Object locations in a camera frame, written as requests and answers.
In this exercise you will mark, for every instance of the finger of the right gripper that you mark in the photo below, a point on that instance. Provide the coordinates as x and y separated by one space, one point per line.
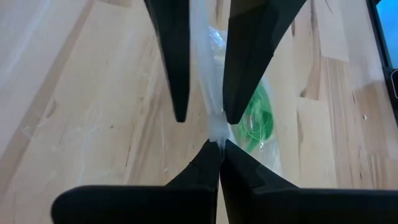
252 46
174 46

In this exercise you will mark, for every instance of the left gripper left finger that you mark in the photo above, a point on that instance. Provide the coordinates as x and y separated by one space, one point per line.
140 205

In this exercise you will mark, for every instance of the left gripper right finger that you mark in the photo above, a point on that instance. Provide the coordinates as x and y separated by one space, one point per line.
295 208

